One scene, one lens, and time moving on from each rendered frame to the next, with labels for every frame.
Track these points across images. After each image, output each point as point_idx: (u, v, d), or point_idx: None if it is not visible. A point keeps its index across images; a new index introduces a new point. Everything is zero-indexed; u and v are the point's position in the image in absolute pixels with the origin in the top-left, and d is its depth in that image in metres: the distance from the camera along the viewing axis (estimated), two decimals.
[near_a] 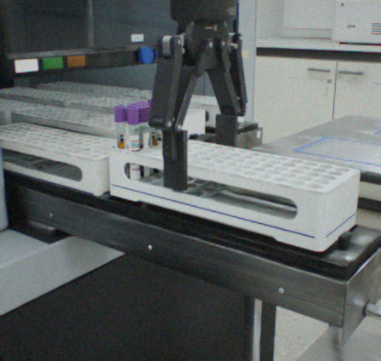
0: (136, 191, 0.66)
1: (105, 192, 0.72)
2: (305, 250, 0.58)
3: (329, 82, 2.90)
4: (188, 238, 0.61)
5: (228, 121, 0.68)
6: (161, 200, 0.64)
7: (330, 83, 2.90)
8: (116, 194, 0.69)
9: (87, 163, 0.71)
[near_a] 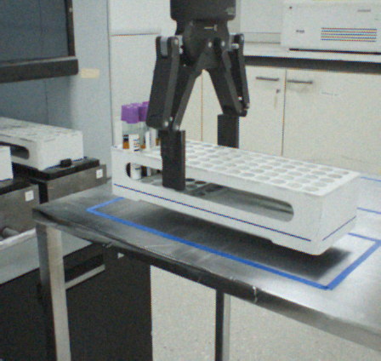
0: (137, 191, 0.67)
1: None
2: None
3: (278, 91, 2.67)
4: None
5: (230, 121, 0.68)
6: (161, 200, 0.64)
7: (280, 92, 2.68)
8: (118, 194, 0.69)
9: None
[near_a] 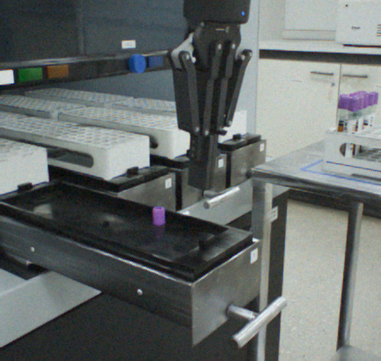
0: (351, 166, 0.81)
1: (0, 195, 0.73)
2: (171, 252, 0.59)
3: (332, 85, 2.81)
4: (62, 240, 0.62)
5: (201, 136, 0.65)
6: (377, 173, 0.78)
7: (334, 86, 2.81)
8: (330, 169, 0.83)
9: None
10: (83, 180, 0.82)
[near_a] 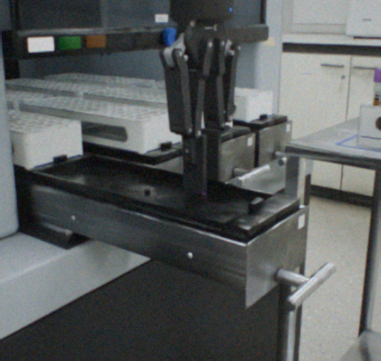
0: None
1: (36, 166, 0.72)
2: (218, 217, 0.58)
3: (343, 77, 2.80)
4: (106, 207, 0.61)
5: (193, 138, 0.64)
6: None
7: (344, 78, 2.81)
8: (365, 144, 0.82)
9: (17, 137, 0.71)
10: (116, 155, 0.81)
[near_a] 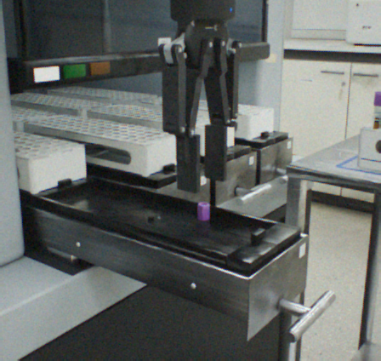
0: None
1: (42, 191, 0.73)
2: (221, 247, 0.59)
3: (343, 84, 2.81)
4: (110, 235, 0.62)
5: (186, 138, 0.63)
6: None
7: (344, 85, 2.82)
8: (365, 166, 0.83)
9: (23, 163, 0.72)
10: (120, 177, 0.83)
